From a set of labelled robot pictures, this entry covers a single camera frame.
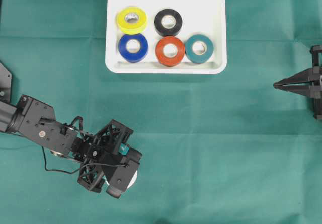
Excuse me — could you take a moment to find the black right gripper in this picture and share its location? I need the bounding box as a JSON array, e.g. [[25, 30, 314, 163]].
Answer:
[[273, 45, 321, 120]]

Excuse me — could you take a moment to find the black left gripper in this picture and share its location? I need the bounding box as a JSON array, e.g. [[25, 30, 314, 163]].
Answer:
[[71, 119, 133, 193]]

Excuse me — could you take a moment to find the blue tape roll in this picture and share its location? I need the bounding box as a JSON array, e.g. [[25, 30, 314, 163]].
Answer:
[[118, 33, 148, 63]]

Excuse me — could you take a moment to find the green tape roll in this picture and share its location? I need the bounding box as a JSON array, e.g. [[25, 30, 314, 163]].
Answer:
[[185, 34, 214, 64]]

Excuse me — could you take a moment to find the red tape roll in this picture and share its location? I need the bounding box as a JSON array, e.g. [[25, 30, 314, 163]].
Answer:
[[155, 36, 185, 67]]

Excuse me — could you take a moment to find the yellow tape roll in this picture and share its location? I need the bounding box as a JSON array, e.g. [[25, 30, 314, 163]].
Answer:
[[116, 7, 147, 35]]

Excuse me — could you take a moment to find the black tape roll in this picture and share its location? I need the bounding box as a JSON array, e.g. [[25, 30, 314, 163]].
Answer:
[[154, 9, 183, 37]]

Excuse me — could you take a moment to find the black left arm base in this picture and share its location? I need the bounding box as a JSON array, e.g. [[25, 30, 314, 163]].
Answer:
[[0, 62, 12, 103]]

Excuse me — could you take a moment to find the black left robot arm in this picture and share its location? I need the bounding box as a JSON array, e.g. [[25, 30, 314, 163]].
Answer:
[[1, 95, 141, 198]]

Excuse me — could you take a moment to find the white tape roll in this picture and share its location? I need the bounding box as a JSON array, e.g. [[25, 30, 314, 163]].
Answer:
[[103, 171, 138, 188]]

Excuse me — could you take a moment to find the white plastic case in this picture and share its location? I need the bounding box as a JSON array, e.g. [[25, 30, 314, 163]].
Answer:
[[105, 0, 227, 74]]

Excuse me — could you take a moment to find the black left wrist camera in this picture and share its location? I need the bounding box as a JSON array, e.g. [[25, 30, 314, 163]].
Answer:
[[102, 147, 142, 198]]

